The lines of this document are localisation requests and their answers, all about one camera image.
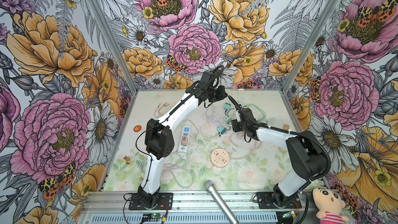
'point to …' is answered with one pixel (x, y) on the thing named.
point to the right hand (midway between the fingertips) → (236, 125)
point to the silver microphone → (210, 187)
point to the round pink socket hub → (219, 157)
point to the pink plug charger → (184, 140)
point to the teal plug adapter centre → (223, 130)
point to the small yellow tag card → (286, 127)
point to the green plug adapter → (227, 119)
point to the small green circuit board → (157, 215)
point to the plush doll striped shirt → (329, 206)
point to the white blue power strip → (183, 150)
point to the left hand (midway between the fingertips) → (226, 98)
